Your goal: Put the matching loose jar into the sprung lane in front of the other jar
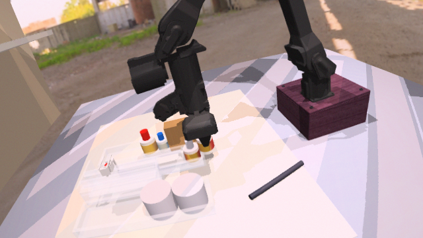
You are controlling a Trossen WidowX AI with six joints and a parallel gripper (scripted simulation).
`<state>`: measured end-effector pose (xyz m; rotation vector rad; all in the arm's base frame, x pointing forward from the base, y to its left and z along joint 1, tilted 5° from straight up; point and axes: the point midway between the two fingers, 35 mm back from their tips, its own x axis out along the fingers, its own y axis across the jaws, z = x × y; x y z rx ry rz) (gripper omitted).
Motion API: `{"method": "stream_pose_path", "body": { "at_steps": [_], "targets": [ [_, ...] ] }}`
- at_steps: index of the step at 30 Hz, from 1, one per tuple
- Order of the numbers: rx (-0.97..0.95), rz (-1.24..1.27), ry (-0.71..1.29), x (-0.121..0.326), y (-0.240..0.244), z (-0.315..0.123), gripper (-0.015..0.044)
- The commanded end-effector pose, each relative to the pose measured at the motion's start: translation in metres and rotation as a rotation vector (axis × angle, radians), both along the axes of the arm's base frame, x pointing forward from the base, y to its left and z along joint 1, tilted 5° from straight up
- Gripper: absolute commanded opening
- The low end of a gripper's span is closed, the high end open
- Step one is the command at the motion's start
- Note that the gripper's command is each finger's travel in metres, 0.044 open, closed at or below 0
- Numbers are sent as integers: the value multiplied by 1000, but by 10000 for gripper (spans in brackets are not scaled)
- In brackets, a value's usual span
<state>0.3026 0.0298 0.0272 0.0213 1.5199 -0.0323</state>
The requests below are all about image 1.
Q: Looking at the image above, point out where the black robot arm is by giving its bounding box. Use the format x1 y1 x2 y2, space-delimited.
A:
127 0 337 122

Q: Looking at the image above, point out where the black rod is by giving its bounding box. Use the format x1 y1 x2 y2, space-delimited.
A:
248 160 304 200

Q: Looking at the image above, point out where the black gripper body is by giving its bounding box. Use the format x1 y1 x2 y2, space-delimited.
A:
174 76 218 141

